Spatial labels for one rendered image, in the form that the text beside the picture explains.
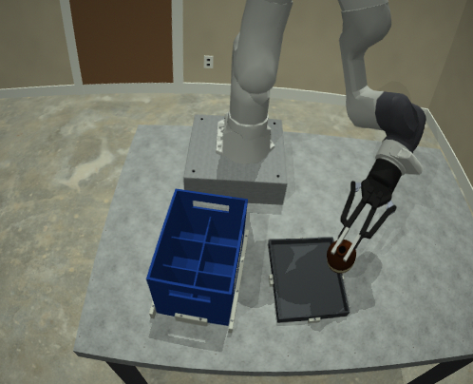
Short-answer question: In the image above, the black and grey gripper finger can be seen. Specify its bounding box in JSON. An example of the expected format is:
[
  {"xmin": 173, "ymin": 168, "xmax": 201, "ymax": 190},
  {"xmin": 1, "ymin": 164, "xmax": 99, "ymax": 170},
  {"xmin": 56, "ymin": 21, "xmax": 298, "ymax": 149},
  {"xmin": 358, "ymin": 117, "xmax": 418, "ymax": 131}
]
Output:
[
  {"xmin": 343, "ymin": 191, "xmax": 397, "ymax": 261},
  {"xmin": 331, "ymin": 181, "xmax": 374, "ymax": 254}
]

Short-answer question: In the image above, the brown glass bottle with cream label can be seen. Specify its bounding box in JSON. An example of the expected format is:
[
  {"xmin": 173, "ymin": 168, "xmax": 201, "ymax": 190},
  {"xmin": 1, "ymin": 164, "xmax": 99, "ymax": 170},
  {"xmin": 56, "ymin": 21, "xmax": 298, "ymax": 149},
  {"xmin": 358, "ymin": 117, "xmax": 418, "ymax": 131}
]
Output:
[{"xmin": 327, "ymin": 240, "xmax": 356, "ymax": 274}]

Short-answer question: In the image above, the dark blue divided crate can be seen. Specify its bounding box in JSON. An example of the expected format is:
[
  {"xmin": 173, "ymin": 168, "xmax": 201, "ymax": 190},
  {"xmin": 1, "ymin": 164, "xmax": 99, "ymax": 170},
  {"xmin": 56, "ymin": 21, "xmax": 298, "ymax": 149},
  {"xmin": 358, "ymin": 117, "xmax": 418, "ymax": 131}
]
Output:
[{"xmin": 146, "ymin": 189, "xmax": 248, "ymax": 326}]

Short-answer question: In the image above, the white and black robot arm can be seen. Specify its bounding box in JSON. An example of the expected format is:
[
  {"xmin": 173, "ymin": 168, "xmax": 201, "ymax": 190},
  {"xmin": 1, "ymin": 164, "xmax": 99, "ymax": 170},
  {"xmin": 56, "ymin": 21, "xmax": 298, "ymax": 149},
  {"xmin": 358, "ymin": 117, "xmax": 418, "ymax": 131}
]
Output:
[{"xmin": 216, "ymin": 0, "xmax": 426, "ymax": 176}]

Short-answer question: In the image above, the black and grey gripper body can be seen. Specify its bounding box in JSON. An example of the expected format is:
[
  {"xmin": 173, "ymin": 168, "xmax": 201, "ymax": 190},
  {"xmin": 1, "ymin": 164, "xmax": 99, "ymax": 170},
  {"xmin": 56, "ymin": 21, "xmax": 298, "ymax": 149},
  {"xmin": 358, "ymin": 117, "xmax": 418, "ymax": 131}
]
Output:
[{"xmin": 361, "ymin": 159, "xmax": 402, "ymax": 208}]

